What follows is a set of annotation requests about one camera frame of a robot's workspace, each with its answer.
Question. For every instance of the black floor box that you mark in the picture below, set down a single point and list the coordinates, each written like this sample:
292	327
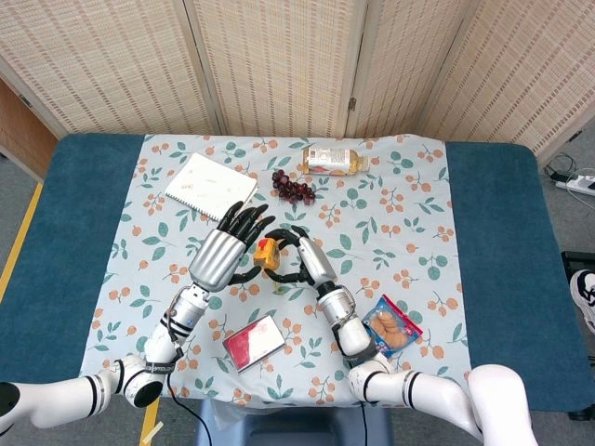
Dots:
578	260

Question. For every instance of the floral printed tablecloth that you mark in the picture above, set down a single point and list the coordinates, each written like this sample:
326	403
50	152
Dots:
372	260

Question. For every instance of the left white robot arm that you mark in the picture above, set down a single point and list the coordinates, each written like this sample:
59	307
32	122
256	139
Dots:
158	348

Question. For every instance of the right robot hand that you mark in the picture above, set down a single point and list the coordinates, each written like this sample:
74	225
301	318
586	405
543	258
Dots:
316	260

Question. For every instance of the clear juice bottle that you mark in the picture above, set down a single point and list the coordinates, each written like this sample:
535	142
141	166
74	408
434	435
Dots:
330	161

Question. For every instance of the red ink pad case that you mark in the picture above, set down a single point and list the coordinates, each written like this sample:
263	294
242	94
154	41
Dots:
253	344

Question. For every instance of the teal table cover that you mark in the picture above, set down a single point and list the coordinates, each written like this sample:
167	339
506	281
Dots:
502	223

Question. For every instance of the woven folding screen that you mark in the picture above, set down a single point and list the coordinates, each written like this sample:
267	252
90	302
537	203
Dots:
279	60

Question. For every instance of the white paper strip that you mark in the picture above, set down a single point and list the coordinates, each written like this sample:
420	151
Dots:
152	433

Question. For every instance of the brass screen hinge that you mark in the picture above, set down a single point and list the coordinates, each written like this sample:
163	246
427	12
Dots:
352	103

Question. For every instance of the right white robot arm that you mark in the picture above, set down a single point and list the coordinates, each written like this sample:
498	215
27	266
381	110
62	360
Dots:
358	334

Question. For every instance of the blue cookie bag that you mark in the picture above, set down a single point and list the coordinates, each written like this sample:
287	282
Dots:
395	325

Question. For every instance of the black and white sneaker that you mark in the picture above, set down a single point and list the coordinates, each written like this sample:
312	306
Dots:
583	297

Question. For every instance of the dark purple grape bunch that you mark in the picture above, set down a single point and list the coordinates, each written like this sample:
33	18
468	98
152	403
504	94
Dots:
293	188

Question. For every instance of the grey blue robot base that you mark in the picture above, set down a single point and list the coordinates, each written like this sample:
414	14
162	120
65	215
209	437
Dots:
297	427

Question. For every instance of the small yellow toy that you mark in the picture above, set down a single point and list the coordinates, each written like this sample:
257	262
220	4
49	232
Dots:
266	255

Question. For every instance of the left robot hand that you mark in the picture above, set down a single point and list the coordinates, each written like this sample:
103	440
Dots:
216	260

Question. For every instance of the brown wooden cabinet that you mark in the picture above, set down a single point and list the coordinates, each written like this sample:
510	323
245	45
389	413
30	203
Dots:
23	135

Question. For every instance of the white power strip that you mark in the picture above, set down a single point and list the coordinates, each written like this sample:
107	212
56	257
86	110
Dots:
581	185

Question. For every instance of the white spiral notebook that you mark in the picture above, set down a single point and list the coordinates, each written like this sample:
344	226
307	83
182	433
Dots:
209	186

